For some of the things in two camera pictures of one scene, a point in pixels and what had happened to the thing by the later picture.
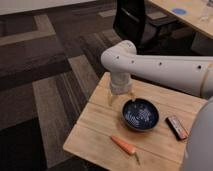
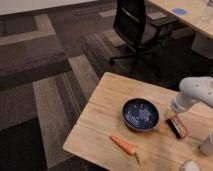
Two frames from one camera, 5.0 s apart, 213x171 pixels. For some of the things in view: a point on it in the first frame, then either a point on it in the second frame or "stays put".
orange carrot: (126, 146) stays put
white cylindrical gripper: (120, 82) -> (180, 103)
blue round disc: (179, 11) stays put
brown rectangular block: (176, 128) stays put
